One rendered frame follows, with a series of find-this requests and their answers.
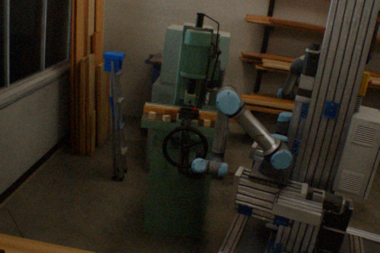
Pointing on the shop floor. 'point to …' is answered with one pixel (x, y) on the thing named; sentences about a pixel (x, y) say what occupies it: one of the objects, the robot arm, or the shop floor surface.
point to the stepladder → (114, 64)
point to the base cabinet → (174, 197)
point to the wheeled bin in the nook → (153, 76)
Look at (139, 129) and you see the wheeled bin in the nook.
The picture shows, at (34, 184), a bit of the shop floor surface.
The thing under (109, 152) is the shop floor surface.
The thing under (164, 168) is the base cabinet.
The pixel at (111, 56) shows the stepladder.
